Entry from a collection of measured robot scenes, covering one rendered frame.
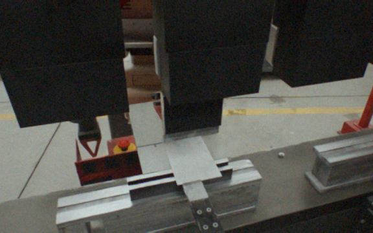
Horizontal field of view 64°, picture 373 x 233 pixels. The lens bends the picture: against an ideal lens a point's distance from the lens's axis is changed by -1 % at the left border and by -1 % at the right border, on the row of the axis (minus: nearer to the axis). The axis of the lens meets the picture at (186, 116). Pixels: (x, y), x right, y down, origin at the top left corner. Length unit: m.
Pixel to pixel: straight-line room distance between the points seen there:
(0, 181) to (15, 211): 1.53
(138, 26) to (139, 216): 0.76
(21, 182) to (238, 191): 1.77
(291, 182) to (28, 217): 0.60
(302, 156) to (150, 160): 0.43
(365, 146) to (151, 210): 0.50
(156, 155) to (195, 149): 0.08
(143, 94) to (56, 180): 1.07
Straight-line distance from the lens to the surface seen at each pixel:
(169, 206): 0.59
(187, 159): 0.60
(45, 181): 2.16
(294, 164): 0.83
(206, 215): 0.50
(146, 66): 1.26
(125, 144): 0.96
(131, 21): 1.16
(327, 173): 0.75
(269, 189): 0.74
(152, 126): 0.70
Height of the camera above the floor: 1.40
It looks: 33 degrees down
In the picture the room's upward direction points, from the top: straight up
